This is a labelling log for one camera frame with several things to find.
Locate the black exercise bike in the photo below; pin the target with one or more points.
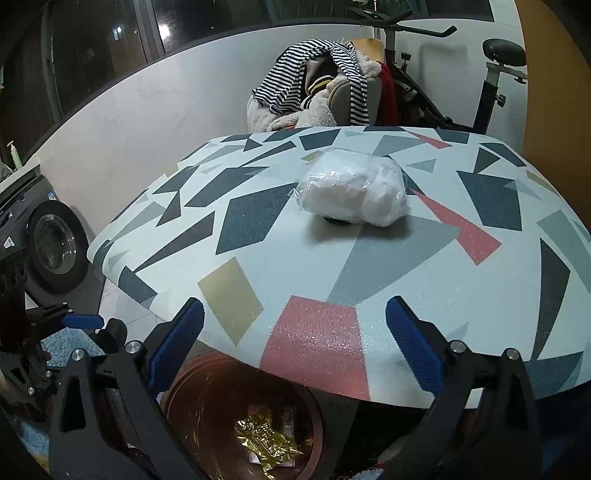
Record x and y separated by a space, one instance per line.
485 97

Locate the dark grey washing machine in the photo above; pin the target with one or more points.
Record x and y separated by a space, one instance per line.
55 240

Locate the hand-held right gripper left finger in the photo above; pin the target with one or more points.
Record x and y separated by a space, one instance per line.
178 337

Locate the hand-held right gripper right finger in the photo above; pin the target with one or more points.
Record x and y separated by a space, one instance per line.
411 341

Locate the white packet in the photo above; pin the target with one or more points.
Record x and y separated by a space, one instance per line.
351 184

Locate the black white striped shirt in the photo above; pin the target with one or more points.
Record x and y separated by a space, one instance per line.
286 78

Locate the red garment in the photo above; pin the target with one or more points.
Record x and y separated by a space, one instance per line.
390 92

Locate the light blue fluffy cloth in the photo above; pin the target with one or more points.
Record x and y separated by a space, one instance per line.
60 346

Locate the pump soap bottle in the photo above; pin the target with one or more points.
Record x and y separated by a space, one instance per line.
16 157

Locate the brown round bin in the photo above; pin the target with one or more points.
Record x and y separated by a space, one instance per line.
203 392

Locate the wooden chair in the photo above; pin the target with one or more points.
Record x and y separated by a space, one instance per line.
369 46

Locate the gold foil wrapper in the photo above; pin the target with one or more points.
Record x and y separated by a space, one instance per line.
263 438

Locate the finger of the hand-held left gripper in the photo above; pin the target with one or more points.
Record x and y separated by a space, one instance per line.
113 334
83 321

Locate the dark glass window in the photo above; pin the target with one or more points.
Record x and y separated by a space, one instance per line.
92 46

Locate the striped clothing pile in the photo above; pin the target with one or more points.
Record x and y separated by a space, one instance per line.
318 115

